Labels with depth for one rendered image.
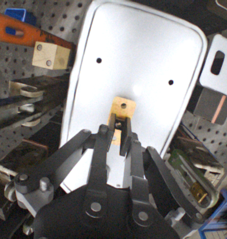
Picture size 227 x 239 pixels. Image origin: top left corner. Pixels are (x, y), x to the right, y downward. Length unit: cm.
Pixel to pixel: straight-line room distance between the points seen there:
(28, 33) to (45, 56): 4
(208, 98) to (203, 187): 17
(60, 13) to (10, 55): 28
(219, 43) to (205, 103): 12
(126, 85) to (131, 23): 10
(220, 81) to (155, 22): 16
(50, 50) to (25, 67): 48
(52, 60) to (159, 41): 17
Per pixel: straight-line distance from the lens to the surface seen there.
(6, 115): 21
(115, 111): 23
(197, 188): 27
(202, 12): 33
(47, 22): 65
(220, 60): 36
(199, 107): 32
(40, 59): 22
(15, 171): 34
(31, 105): 23
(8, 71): 74
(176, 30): 28
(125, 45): 25
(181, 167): 31
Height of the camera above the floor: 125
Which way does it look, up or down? 70 degrees down
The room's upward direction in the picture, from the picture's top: 170 degrees counter-clockwise
